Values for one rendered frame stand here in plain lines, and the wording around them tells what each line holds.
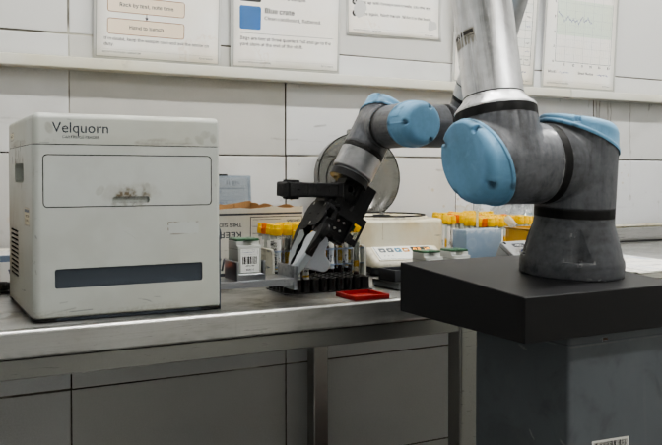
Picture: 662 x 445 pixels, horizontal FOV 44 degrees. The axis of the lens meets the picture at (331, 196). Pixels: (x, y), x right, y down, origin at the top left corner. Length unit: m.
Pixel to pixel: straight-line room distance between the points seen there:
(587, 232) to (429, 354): 1.17
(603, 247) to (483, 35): 0.34
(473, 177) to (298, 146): 1.00
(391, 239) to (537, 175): 0.69
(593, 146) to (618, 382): 0.33
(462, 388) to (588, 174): 0.53
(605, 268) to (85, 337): 0.74
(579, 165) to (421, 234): 0.69
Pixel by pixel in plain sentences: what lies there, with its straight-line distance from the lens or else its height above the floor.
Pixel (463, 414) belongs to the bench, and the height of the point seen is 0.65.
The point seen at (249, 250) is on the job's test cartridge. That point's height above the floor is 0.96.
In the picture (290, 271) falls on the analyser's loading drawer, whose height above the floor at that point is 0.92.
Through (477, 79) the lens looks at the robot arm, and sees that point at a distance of 1.16.
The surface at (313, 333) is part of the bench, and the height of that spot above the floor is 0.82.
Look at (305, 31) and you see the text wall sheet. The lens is 2.10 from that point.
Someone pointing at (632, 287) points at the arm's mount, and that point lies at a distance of 1.19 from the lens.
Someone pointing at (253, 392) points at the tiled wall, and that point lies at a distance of 2.08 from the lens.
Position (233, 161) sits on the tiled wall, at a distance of 2.00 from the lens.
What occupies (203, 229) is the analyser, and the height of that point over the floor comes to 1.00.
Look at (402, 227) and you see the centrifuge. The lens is 1.79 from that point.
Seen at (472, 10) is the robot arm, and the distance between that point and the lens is 1.19.
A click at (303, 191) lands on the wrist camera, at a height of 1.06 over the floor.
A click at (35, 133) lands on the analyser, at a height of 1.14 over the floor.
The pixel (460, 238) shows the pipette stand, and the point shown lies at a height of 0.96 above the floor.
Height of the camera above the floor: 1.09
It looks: 1 degrees down
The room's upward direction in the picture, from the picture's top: straight up
